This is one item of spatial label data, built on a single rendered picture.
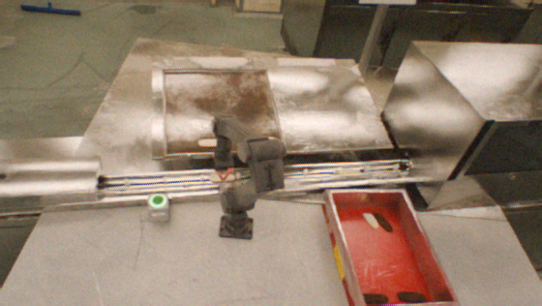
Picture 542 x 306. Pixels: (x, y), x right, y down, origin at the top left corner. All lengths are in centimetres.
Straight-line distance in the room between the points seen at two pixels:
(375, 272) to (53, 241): 108
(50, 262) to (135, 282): 28
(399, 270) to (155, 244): 85
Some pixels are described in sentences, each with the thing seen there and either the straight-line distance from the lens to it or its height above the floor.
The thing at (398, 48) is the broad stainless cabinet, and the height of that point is 54.
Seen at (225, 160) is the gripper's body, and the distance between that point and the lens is 140.
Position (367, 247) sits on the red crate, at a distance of 147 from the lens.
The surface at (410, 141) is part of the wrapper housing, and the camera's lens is 173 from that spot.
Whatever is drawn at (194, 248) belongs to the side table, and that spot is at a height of 82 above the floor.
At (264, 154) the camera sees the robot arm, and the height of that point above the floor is 133.
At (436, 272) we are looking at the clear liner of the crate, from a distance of 142.
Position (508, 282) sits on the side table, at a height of 82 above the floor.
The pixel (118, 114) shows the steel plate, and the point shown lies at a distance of 187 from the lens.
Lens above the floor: 196
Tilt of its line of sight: 43 degrees down
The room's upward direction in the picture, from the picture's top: 10 degrees clockwise
